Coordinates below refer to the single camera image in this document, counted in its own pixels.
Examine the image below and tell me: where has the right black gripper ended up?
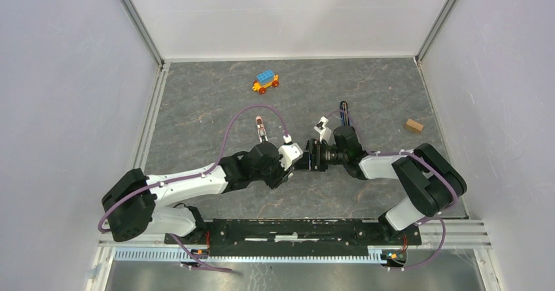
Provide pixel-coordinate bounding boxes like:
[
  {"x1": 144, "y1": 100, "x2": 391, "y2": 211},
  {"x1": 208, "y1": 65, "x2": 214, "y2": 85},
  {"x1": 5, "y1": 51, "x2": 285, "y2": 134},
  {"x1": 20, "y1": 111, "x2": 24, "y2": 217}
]
[{"x1": 293, "y1": 139, "x2": 347, "y2": 172}]

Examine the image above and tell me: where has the pink white staple remover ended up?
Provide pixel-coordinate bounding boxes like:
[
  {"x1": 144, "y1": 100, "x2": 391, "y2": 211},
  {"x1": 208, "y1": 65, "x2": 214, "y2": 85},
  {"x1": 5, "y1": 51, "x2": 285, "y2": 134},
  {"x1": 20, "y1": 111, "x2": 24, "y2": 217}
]
[{"x1": 256, "y1": 116, "x2": 268, "y2": 143}]

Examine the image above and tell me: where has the blue stapler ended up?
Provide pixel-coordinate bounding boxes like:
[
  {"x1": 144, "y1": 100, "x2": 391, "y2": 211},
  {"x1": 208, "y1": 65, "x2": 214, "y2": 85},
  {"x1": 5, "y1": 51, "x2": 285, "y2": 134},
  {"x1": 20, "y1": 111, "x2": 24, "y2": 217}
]
[{"x1": 339, "y1": 101, "x2": 351, "y2": 126}]

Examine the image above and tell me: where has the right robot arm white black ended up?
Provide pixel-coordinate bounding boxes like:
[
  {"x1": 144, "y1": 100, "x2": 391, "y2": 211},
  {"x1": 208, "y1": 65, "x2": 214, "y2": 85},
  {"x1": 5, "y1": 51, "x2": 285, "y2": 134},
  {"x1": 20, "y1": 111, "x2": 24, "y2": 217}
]
[{"x1": 295, "y1": 126, "x2": 467, "y2": 244}]

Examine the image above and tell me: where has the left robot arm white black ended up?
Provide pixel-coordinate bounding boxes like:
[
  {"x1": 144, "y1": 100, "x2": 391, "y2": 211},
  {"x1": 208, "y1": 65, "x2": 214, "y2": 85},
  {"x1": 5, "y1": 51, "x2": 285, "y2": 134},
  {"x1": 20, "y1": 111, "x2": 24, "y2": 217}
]
[{"x1": 99, "y1": 142, "x2": 303, "y2": 244}]

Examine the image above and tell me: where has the toy brick car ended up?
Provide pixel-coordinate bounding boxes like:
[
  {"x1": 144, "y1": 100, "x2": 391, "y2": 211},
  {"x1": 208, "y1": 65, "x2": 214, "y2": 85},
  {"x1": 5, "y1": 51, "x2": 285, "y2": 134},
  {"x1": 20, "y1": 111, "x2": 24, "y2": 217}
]
[{"x1": 252, "y1": 70, "x2": 279, "y2": 94}]

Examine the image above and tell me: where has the small wooden block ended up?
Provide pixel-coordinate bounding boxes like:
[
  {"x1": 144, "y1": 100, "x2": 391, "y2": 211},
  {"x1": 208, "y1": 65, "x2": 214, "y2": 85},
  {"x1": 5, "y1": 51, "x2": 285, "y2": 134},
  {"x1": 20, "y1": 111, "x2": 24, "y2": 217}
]
[{"x1": 404, "y1": 118, "x2": 424, "y2": 133}]

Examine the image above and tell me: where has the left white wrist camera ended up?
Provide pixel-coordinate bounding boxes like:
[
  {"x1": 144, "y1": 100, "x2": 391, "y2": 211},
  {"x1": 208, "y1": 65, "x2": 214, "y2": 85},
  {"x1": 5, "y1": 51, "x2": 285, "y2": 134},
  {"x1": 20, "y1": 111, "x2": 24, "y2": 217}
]
[{"x1": 278, "y1": 134, "x2": 304, "y2": 170}]

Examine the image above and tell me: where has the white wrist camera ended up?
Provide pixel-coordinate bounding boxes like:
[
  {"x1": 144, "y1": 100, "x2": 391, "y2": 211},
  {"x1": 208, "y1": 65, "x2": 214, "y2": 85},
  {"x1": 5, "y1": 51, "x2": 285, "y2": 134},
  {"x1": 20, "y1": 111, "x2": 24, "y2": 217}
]
[
  {"x1": 313, "y1": 116, "x2": 332, "y2": 143},
  {"x1": 278, "y1": 134, "x2": 304, "y2": 170}
]

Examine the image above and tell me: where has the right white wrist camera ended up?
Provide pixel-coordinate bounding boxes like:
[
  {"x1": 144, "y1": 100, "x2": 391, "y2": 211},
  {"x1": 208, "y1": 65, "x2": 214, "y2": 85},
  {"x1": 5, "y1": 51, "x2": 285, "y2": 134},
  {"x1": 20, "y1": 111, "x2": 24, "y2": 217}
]
[{"x1": 313, "y1": 116, "x2": 332, "y2": 143}]

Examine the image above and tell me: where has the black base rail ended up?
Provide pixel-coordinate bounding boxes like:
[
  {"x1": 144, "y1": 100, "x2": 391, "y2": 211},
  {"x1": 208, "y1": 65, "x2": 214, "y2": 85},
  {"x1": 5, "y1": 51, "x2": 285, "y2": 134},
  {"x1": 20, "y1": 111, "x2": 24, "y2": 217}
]
[{"x1": 180, "y1": 218, "x2": 422, "y2": 257}]

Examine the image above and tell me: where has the white cable duct strip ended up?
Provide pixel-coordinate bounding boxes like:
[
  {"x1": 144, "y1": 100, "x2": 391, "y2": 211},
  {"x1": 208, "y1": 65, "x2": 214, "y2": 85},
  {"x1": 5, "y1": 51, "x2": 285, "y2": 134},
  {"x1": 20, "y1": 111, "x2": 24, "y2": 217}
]
[{"x1": 113, "y1": 247, "x2": 386, "y2": 265}]

